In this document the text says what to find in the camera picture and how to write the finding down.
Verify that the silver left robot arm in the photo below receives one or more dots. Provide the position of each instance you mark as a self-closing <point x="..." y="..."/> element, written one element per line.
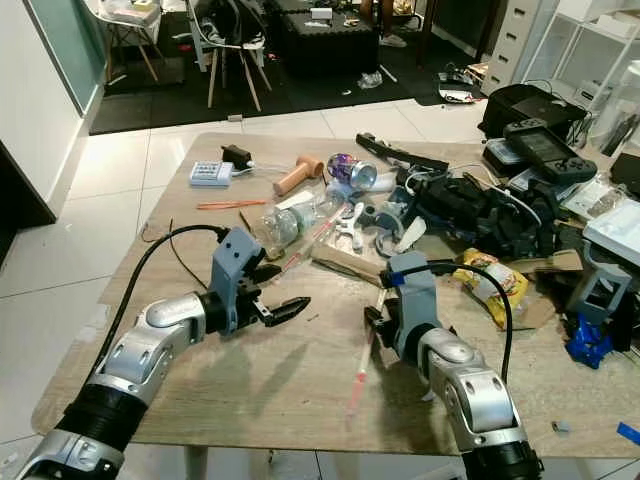
<point x="150" y="355"/>

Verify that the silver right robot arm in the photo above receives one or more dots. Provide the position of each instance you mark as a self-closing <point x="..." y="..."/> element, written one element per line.
<point x="470" y="390"/>

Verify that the clear tube with red line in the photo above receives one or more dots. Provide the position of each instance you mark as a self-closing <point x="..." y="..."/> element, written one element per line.
<point x="360" y="375"/>
<point x="310" y="243"/>

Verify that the flat wooden stick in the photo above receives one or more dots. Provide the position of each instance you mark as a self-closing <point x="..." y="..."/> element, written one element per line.
<point x="345" y="265"/>

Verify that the light wooden table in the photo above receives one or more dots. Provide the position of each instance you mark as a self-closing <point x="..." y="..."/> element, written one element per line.
<point x="260" y="390"/>

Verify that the crushed clear plastic bottle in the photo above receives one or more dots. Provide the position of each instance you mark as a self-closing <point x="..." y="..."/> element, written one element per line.
<point x="290" y="222"/>

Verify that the white plastic tool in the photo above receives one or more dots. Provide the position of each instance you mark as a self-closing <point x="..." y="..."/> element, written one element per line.
<point x="350" y="228"/>

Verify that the thin orange stick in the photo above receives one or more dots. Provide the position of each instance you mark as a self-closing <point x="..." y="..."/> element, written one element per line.
<point x="230" y="204"/>

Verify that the yellow snack bag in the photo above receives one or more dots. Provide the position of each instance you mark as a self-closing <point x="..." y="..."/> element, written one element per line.
<point x="480" y="275"/>

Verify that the purple drink can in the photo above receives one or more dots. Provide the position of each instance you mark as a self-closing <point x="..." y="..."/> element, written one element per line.
<point x="350" y="170"/>

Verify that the black gear pile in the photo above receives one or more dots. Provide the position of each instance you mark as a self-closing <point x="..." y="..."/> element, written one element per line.
<point x="470" y="205"/>

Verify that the black power adapter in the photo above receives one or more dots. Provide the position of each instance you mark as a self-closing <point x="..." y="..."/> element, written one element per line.
<point x="237" y="156"/>

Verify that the long black bar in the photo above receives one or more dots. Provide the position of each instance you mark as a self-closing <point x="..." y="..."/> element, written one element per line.
<point x="400" y="152"/>

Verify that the brown cardboard piece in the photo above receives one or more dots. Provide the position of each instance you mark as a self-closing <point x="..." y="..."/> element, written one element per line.
<point x="555" y="262"/>

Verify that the small grey block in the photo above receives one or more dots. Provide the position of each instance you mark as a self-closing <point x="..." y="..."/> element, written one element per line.
<point x="561" y="426"/>

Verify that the black floor mat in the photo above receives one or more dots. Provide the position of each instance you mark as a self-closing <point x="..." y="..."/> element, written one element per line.
<point x="160" y="105"/>

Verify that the crumpled clear plastic scrap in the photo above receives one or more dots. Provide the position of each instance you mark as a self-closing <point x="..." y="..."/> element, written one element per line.
<point x="370" y="81"/>

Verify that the flat white red packet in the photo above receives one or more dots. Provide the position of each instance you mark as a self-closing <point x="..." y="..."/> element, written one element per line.
<point x="456" y="95"/>

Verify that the black handheld console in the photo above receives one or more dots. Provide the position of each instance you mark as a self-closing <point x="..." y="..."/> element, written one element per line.
<point x="550" y="150"/>

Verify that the clear plastic bag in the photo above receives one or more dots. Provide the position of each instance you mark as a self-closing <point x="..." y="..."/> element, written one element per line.
<point x="595" y="198"/>

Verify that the flat white box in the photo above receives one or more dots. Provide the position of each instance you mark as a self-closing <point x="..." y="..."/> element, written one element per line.
<point x="615" y="230"/>

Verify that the white chair with wooden legs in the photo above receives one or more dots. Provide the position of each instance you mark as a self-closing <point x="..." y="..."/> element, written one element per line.
<point x="220" y="62"/>
<point x="130" y="22"/>

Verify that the blue tape strip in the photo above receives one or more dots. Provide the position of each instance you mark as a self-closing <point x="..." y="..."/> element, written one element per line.
<point x="630" y="433"/>

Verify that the black storage crate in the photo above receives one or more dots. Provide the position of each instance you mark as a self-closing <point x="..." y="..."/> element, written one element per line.
<point x="325" y="45"/>

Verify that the black jacket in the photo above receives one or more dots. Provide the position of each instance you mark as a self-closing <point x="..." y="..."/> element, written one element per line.
<point x="225" y="22"/>

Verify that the person's bare legs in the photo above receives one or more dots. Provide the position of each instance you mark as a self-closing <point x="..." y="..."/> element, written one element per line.
<point x="385" y="20"/>

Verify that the white drawer cabinet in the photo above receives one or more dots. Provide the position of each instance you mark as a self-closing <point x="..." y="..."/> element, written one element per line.
<point x="510" y="45"/>

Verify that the white shelf unit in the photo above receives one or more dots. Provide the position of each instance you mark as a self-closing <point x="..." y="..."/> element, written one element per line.
<point x="600" y="60"/>

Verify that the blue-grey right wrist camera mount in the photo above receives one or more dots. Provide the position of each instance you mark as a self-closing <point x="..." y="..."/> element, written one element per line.
<point x="415" y="300"/>

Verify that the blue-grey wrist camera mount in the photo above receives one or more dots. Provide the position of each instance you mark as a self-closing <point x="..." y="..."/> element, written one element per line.
<point x="235" y="255"/>
<point x="415" y="300"/>

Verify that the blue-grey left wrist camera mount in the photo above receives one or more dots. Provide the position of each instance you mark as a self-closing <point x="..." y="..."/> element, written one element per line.
<point x="235" y="255"/>

